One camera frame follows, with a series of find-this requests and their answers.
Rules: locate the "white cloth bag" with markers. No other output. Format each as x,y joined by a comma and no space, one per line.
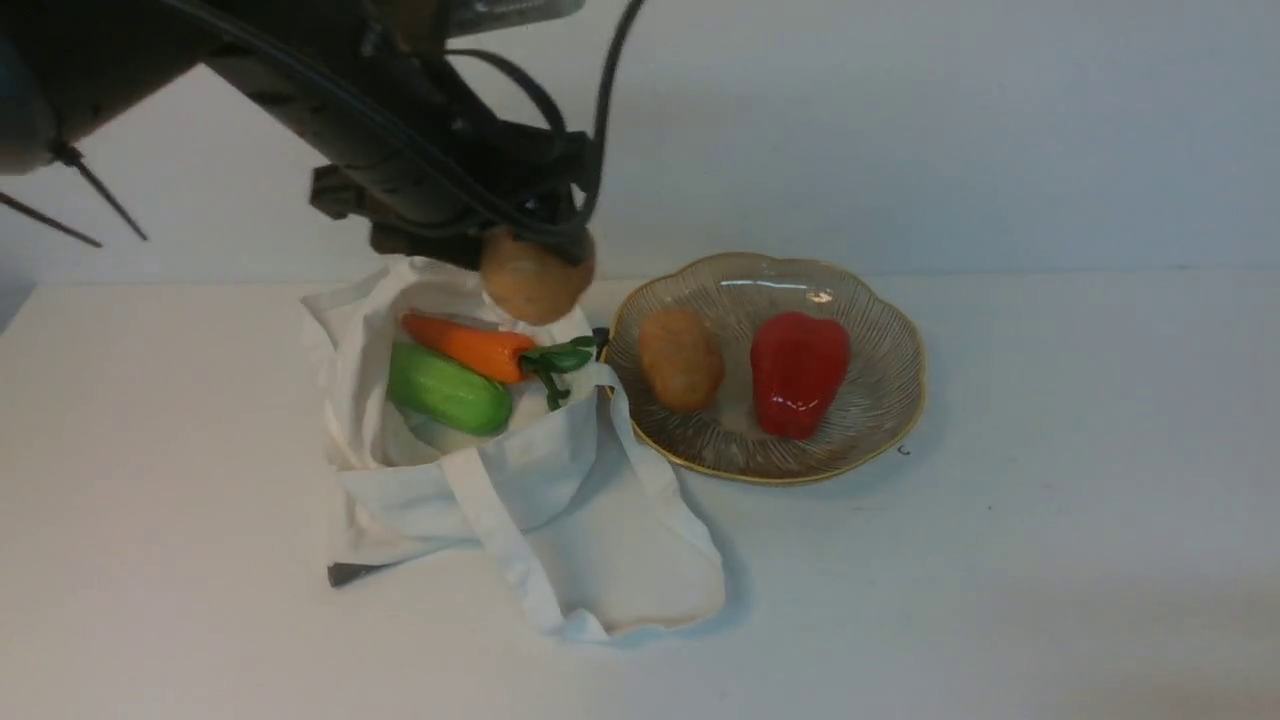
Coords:
585,522

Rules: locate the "gold wire glass plate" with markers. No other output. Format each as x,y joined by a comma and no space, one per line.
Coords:
878,403

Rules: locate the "orange carrot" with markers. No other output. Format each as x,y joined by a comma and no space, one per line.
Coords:
506,357

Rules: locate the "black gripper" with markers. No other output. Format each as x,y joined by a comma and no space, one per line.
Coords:
427,208

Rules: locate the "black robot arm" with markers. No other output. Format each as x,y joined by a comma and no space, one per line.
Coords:
370,85

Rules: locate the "brown potato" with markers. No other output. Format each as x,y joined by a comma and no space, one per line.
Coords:
532,284
680,358

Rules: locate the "red bell pepper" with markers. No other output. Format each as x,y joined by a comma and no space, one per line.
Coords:
798,363

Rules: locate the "brown potato on plate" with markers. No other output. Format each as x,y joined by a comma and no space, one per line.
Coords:
680,358

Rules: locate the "green cucumber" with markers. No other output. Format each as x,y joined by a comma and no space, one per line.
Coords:
427,383

